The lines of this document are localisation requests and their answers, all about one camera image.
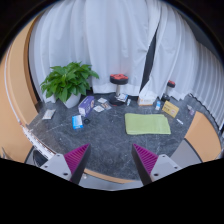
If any yellow flat box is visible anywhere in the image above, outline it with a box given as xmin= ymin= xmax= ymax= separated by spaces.
xmin=162 ymin=101 xmax=179 ymax=118

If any white orange box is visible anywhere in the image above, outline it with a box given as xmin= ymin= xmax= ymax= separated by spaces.
xmin=137 ymin=95 xmax=156 ymax=106

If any orange wooden chair back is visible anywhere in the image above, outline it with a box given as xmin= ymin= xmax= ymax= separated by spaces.
xmin=185 ymin=111 xmax=221 ymax=162

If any white curtain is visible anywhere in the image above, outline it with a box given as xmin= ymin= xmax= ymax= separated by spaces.
xmin=29 ymin=0 xmax=224 ymax=126

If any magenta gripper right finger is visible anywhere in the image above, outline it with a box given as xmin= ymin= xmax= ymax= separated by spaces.
xmin=131 ymin=143 xmax=183 ymax=186

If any clear plastic packet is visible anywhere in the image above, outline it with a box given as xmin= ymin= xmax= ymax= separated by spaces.
xmin=42 ymin=109 xmax=55 ymax=120

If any green folded towel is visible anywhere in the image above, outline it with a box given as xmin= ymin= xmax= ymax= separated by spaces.
xmin=125 ymin=113 xmax=171 ymax=135

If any small black round cap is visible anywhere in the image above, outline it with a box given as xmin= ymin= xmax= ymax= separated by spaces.
xmin=84 ymin=118 xmax=90 ymax=124

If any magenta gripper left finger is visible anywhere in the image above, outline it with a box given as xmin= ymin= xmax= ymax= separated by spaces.
xmin=39 ymin=143 xmax=92 ymax=185

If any purple cardboard box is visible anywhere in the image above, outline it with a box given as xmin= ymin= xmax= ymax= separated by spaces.
xmin=78 ymin=96 xmax=95 ymax=117

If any white plant pot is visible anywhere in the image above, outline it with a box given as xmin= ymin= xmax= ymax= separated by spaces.
xmin=64 ymin=94 xmax=81 ymax=108

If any flat card packet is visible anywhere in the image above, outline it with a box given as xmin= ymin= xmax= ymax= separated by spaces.
xmin=93 ymin=105 xmax=105 ymax=112

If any small blue white box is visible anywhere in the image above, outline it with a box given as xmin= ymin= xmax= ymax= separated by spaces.
xmin=72 ymin=115 xmax=83 ymax=129

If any red black stool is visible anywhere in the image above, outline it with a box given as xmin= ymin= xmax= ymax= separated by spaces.
xmin=109 ymin=74 xmax=128 ymax=106
xmin=161 ymin=80 xmax=176 ymax=102

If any small white bottle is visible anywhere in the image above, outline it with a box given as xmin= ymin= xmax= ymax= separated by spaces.
xmin=155 ymin=100 xmax=161 ymax=111

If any green potted plant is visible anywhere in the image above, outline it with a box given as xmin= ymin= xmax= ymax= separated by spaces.
xmin=40 ymin=62 xmax=99 ymax=103

